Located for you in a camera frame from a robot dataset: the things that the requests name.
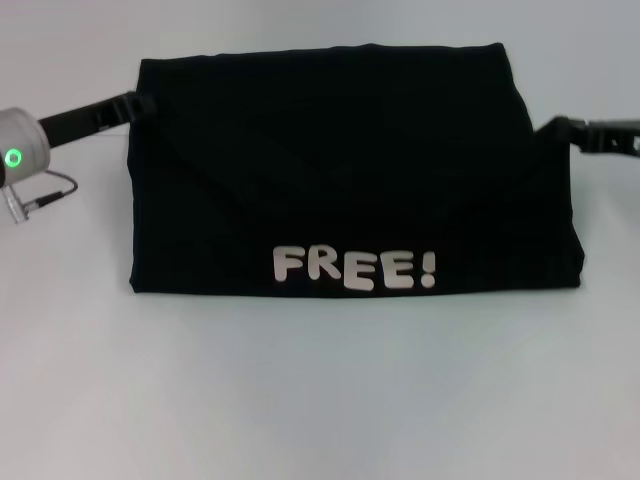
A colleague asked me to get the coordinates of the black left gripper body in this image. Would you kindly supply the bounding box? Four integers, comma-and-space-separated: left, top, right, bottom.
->
37, 92, 140, 149

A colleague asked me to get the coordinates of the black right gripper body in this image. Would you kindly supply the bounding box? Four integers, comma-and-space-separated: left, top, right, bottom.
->
579, 118, 640, 160

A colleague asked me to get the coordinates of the black shirt with FREE print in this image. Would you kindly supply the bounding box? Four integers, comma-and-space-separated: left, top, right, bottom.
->
126, 43, 587, 302

